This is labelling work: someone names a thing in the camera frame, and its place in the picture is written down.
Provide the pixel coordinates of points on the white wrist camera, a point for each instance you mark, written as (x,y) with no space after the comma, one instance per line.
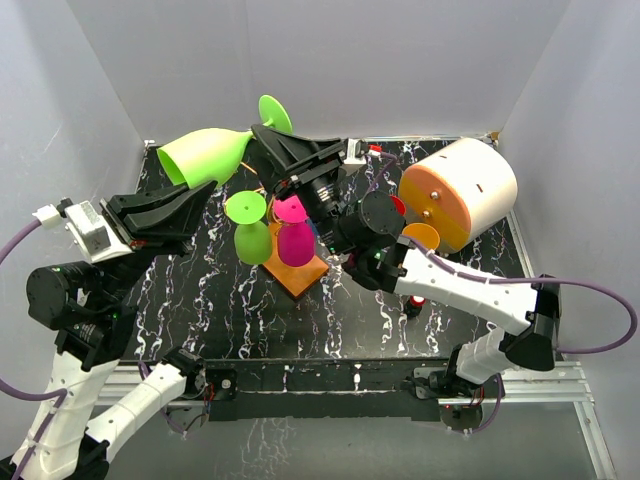
(97,240)
(359,152)

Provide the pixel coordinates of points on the orange and white cylinder box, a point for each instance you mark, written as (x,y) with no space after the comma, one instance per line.
(460,190)

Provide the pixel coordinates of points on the red plastic wine glass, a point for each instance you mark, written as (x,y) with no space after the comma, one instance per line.
(399,204)

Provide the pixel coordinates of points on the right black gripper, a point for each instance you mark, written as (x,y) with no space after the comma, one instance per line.
(284,159)

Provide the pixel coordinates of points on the green plastic wine glass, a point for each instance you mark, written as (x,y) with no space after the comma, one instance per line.
(205,155)
(252,238)

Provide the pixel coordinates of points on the orange plastic wine glass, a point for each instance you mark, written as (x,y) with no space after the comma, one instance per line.
(424,234)

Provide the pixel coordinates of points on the blue plastic wine glass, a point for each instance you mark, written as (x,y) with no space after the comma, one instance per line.
(313,228)

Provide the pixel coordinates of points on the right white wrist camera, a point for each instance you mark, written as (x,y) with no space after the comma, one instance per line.
(359,152)

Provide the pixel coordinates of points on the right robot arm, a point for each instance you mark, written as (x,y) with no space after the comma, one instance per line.
(368,232)

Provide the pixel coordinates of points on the pink plastic wine glass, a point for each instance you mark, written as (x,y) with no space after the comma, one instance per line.
(295,238)

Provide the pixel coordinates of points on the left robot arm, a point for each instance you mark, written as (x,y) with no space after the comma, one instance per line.
(84,304)

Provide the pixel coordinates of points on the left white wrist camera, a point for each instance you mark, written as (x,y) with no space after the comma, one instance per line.
(97,240)

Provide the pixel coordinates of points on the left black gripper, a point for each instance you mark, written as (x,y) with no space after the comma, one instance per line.
(159,214)

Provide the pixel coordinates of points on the gold wire wine glass rack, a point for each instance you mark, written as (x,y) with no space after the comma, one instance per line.
(295,280)

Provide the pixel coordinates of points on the small red black button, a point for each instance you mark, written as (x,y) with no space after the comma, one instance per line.
(413,306)

